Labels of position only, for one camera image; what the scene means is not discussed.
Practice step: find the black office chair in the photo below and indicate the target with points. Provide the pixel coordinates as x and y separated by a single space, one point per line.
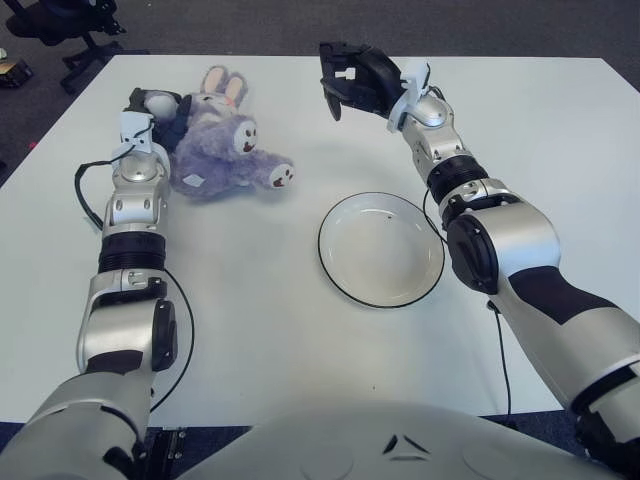
50 25

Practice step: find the white plate with black rim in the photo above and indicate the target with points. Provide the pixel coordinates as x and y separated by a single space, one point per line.
382 250

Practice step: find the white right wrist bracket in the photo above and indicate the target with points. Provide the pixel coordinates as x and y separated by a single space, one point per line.
415 80

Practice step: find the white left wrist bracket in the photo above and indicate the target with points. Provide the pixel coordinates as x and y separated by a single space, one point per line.
135 125

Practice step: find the purple plush bunny doll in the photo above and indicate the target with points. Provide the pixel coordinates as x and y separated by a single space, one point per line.
215 155

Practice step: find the small cardboard box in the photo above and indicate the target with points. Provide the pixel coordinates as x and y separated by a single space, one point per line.
17 72

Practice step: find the grey robot torso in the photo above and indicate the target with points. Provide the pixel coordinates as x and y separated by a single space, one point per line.
350 440

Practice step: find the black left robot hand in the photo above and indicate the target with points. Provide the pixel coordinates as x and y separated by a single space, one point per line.
137 97

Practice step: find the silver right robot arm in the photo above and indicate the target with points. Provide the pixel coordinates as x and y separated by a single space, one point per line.
510 235

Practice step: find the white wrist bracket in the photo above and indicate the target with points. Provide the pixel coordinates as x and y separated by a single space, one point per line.
415 80
135 125

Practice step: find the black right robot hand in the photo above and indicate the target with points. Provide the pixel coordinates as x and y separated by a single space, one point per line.
380 75

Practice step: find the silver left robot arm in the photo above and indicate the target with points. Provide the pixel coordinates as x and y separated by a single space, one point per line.
130 210

